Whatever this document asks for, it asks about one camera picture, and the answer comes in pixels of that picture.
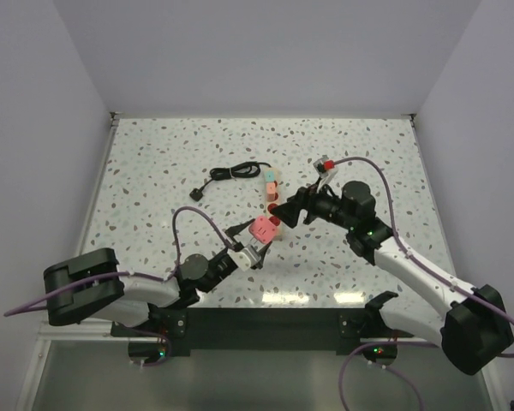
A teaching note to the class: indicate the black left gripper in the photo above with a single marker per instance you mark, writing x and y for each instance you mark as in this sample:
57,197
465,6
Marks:
235,230

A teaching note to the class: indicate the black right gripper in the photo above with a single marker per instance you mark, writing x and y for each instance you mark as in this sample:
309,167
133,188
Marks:
289,212

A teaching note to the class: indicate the pink square adapter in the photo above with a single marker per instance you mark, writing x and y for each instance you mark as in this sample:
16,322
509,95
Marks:
263,230

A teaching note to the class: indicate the teal USB charger plug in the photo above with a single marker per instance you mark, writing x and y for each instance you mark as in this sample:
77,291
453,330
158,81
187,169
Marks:
271,176

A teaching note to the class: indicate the salmon pink charger plug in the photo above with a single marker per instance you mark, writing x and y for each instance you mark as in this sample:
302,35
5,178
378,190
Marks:
271,191

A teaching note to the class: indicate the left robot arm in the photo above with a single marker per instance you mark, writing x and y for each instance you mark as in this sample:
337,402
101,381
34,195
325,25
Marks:
90,286

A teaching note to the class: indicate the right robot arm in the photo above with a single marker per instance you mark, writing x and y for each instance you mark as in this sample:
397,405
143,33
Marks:
471,327

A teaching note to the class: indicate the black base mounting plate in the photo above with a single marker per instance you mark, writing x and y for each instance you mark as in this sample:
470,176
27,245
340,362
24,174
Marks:
285,329

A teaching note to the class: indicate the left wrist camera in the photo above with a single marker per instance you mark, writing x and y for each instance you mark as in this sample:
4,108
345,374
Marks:
248,258

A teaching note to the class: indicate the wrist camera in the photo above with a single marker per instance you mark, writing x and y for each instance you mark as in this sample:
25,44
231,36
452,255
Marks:
326,170
248,258

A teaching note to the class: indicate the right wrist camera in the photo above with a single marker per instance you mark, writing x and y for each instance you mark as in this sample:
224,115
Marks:
326,170

